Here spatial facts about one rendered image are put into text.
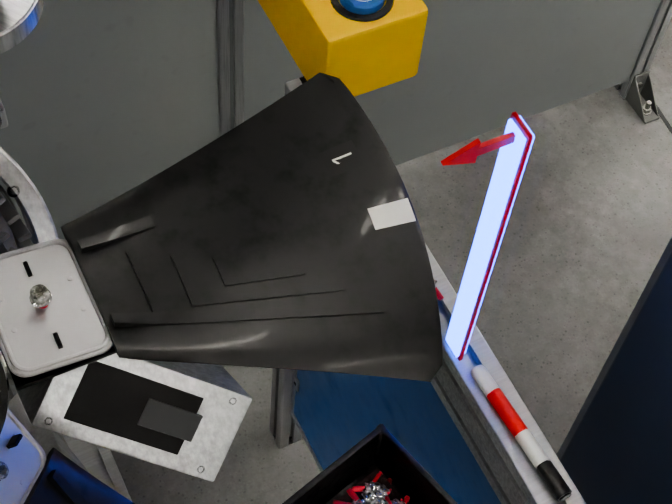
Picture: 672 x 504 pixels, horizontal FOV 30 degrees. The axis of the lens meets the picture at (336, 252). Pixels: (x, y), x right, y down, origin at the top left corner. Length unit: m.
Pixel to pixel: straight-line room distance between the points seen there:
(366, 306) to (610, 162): 1.63
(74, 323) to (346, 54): 0.42
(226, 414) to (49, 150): 0.95
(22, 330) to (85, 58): 0.97
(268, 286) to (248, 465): 1.23
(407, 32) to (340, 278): 0.35
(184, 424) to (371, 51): 0.38
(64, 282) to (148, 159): 1.15
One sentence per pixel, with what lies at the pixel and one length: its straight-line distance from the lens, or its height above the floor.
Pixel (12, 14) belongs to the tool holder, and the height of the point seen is 1.46.
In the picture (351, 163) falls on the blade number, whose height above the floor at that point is 1.18.
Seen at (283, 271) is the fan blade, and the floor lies 1.17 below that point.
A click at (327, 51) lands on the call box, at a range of 1.09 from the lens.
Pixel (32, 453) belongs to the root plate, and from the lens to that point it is 0.86.
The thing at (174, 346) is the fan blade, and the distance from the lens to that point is 0.78.
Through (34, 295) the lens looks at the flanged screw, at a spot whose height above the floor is 1.20.
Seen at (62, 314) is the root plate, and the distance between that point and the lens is 0.79.
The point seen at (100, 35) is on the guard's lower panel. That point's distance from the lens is 1.71.
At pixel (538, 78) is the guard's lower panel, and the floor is 0.16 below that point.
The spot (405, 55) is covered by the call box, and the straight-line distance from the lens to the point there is 1.14.
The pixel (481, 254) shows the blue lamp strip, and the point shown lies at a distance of 1.01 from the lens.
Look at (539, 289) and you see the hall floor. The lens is 2.24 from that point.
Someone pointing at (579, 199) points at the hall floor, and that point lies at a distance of 2.37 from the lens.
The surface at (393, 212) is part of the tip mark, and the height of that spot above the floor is 1.16.
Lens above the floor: 1.87
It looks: 57 degrees down
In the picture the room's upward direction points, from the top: 7 degrees clockwise
